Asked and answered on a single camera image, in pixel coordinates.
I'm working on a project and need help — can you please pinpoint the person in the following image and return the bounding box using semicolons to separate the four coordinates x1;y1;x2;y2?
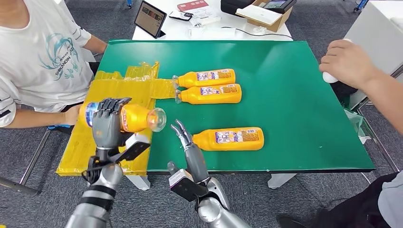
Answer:
277;38;403;228
0;0;109;129

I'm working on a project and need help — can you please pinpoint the clear plastic packet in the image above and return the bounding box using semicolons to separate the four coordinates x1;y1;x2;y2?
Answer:
188;8;221;28

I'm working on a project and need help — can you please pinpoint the clear plastic bag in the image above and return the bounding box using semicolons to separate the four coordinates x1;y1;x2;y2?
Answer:
344;108;372;145

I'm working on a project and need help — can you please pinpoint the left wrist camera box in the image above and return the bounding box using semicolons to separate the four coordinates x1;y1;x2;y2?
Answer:
108;133;152;164

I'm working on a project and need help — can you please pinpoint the black tablet on stand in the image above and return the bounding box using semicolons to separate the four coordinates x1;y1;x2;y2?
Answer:
134;0;167;39

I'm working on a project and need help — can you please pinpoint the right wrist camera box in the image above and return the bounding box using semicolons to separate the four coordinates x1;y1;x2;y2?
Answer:
168;169;210;203

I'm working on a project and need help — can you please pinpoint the black cable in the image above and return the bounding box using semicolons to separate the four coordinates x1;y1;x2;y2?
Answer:
220;26;293;40

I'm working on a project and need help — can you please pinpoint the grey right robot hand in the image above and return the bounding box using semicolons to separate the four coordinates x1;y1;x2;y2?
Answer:
167;119;211;185

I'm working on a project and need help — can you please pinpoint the red booklet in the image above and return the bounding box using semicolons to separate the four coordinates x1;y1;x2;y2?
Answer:
177;0;210;12

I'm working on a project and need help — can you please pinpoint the green table board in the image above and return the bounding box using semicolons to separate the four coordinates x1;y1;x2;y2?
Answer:
96;39;376;174

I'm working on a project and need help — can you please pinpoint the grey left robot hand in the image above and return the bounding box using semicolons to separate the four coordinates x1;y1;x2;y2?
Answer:
91;97;133;150

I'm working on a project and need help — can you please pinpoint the white rounded device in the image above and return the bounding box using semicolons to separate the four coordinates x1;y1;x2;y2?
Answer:
321;38;353;84

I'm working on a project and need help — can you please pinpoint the yellow taped cardboard sheet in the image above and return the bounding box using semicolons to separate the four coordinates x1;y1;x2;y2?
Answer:
56;61;177;177

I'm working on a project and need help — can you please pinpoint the grey metal tube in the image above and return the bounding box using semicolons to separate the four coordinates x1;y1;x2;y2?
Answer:
0;174;40;196

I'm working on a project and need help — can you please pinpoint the orange detergent bottle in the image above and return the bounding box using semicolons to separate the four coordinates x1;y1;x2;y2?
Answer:
174;83;242;105
172;68;236;89
192;126;265;152
78;101;167;133

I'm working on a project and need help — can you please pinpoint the black device with screen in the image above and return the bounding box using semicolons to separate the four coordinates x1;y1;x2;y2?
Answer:
262;0;297;14

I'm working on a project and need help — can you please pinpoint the white sheet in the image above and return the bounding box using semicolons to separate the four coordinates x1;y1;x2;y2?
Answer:
235;4;282;27

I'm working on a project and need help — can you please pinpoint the white cabinet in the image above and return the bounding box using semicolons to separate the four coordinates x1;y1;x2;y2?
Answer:
343;0;403;109

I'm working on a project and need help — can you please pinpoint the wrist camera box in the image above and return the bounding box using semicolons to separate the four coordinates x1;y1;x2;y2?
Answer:
108;133;152;164
168;169;210;203

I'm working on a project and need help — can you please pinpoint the metal table frame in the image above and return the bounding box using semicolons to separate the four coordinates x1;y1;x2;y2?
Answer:
357;64;403;173

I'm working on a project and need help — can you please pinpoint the white table leg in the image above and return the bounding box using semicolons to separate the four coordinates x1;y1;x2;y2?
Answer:
268;173;297;190
125;174;151;191

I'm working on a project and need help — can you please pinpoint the black phone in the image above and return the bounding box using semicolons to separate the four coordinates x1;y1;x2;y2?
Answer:
168;10;193;22

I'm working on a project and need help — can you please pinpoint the brown cardboard box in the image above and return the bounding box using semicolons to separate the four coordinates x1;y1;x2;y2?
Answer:
235;0;295;33

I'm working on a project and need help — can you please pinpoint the black case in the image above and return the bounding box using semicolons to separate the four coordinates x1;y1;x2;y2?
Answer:
220;0;257;16

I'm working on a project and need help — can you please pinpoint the black backpack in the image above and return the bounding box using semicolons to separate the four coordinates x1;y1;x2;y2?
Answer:
330;80;360;106

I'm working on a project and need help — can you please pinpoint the metal-legged stool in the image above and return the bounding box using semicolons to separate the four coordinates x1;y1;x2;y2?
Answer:
19;125;71;186

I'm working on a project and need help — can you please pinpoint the white table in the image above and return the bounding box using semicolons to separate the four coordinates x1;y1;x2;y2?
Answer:
132;0;293;41

